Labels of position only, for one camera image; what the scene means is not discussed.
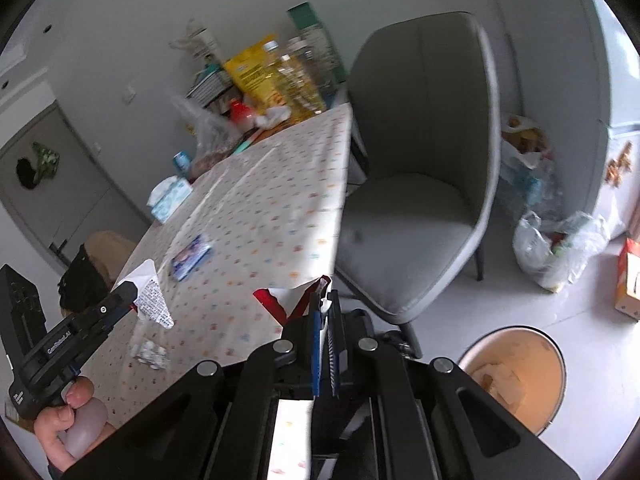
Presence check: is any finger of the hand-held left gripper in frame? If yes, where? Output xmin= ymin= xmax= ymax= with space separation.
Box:
xmin=75 ymin=281 xmax=140 ymax=332

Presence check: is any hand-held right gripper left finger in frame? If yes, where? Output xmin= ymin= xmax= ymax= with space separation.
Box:
xmin=64 ymin=289 xmax=325 ymax=480

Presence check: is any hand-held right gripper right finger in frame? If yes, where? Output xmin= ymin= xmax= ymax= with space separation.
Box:
xmin=326 ymin=290 xmax=592 ymax=480

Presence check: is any white printed wrapper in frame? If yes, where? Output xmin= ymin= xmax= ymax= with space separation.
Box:
xmin=116 ymin=258 xmax=176 ymax=329

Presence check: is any red white wrapper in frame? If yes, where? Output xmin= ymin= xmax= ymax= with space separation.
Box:
xmin=252 ymin=275 xmax=334 ymax=332

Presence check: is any white waste bin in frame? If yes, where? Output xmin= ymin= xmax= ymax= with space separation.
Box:
xmin=457 ymin=326 xmax=568 ymax=436

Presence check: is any person's left hand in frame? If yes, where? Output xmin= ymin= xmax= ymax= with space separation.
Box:
xmin=34 ymin=377 xmax=109 ymax=474

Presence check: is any black bag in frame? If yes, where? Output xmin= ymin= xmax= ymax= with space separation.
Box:
xmin=59 ymin=244 xmax=110 ymax=311

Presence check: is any brown chair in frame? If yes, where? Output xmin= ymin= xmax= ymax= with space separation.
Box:
xmin=82 ymin=230 xmax=138 ymax=281

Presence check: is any silver blister pack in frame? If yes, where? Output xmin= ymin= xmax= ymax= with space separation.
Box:
xmin=129 ymin=339 xmax=169 ymax=372

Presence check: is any blue flat packet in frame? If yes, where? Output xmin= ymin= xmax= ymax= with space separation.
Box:
xmin=171 ymin=233 xmax=212 ymax=281

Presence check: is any blue tissue box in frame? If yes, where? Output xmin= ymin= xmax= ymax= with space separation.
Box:
xmin=147 ymin=176 xmax=194 ymax=224

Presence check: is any grey door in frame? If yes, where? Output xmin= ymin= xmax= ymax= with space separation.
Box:
xmin=0 ymin=97 xmax=152 ymax=263

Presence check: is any green hanging cloth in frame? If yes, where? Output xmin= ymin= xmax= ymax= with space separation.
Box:
xmin=16 ymin=141 xmax=62 ymax=191

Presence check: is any dotted tablecloth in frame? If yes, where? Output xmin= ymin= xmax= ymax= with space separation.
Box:
xmin=87 ymin=102 xmax=354 ymax=431

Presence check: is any clear plastic bag of food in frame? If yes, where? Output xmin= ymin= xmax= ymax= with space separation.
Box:
xmin=172 ymin=95 xmax=242 ymax=182

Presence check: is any grey upholstered chair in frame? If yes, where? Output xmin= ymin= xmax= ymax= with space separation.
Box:
xmin=332 ymin=11 xmax=502 ymax=361

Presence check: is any white plastic bag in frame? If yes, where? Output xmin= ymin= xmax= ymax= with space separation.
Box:
xmin=513 ymin=210 xmax=612 ymax=292

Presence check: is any small crumpled white napkin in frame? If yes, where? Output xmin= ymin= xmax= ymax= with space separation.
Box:
xmin=254 ymin=106 xmax=292 ymax=129

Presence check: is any yellow snack bag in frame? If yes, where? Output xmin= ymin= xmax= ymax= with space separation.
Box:
xmin=224 ymin=35 xmax=282 ymax=107

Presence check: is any cooking oil bottle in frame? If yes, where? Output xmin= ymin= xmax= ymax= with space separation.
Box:
xmin=262 ymin=40 xmax=327 ymax=124

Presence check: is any plastic bag of bottles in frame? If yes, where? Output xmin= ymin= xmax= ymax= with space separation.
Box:
xmin=500 ymin=115 xmax=563 ymax=221

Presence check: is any white milk carton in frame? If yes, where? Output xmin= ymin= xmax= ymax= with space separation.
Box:
xmin=169 ymin=17 xmax=227 ymax=70

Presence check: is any green tall box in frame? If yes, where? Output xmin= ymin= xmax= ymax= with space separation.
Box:
xmin=287 ymin=2 xmax=347 ymax=87

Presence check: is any gold fridge decoration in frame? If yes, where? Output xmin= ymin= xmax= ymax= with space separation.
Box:
xmin=604 ymin=141 xmax=634 ymax=187

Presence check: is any white refrigerator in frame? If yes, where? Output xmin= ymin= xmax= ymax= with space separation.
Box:
xmin=575 ymin=0 xmax=640 ymax=241

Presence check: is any teal handled tool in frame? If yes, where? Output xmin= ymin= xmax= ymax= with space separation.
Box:
xmin=234 ymin=132 xmax=263 ymax=155

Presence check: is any orange box with handle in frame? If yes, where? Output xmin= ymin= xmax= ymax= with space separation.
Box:
xmin=614 ymin=238 xmax=640 ymax=322

